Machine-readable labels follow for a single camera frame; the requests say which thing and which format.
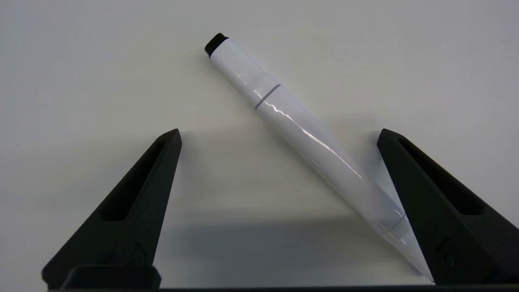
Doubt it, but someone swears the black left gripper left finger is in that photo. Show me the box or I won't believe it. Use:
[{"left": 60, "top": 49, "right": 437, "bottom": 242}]
[{"left": 42, "top": 129, "right": 182, "bottom": 290}]

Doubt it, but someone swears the white marker with black ends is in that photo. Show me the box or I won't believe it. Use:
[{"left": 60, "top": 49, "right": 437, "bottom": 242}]
[{"left": 204, "top": 33, "right": 435, "bottom": 282}]

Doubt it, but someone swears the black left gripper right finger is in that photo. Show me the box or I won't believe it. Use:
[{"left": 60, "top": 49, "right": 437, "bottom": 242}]
[{"left": 377, "top": 129, "right": 519, "bottom": 286}]

